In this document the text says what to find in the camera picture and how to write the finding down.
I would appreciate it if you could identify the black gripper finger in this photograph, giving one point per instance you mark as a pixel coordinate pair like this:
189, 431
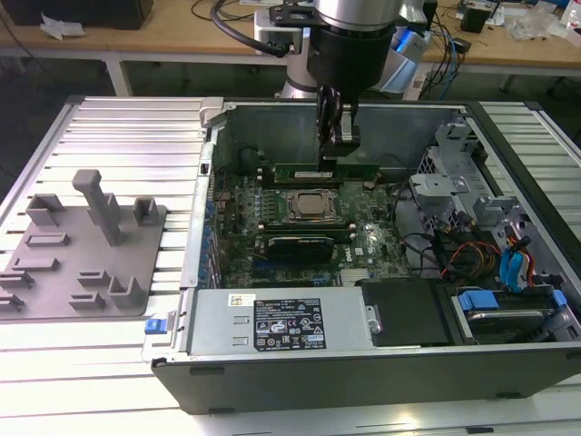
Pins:
347, 141
324, 113

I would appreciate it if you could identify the green RAM stick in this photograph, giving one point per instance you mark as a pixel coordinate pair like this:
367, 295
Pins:
358, 171

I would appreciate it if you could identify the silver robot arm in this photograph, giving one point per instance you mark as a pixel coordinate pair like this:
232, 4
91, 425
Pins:
354, 11

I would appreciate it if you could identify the silver CPU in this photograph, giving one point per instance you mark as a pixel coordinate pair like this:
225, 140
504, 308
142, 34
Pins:
312, 204

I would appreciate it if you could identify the green motherboard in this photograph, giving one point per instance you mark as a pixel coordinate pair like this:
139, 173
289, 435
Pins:
372, 227

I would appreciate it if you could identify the CPU socket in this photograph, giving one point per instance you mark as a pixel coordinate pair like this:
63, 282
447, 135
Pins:
283, 208

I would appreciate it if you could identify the metal drive cage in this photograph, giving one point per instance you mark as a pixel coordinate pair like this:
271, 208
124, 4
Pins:
436, 191

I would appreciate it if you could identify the small black cube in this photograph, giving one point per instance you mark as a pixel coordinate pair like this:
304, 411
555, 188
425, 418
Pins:
474, 19

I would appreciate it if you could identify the silver heat sink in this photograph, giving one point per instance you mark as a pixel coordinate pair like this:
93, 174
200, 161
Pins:
351, 277

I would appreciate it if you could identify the black plastic shroud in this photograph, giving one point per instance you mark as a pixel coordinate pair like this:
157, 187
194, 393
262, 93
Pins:
404, 313

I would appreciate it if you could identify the clear plastic bags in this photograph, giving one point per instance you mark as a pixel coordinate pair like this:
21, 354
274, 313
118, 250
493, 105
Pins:
540, 25

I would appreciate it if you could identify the hard disk in blue carrier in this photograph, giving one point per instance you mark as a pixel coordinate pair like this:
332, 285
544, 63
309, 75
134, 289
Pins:
476, 302

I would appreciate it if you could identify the grey power supply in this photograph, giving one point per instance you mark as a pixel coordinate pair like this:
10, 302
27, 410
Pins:
218, 318

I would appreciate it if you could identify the open black PC case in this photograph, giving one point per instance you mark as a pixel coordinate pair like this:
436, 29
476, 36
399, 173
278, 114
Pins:
318, 386

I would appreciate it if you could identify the black box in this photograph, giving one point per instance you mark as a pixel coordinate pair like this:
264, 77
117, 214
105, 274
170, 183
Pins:
81, 11

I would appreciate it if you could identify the blue case latch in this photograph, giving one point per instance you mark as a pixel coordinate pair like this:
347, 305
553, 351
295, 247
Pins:
154, 326

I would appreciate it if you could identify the white crumpled paper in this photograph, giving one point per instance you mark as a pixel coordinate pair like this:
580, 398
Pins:
61, 27

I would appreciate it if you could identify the grey parts rack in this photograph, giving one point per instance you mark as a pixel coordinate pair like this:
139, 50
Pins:
81, 254

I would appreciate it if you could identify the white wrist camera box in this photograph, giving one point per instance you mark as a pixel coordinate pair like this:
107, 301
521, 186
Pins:
263, 27

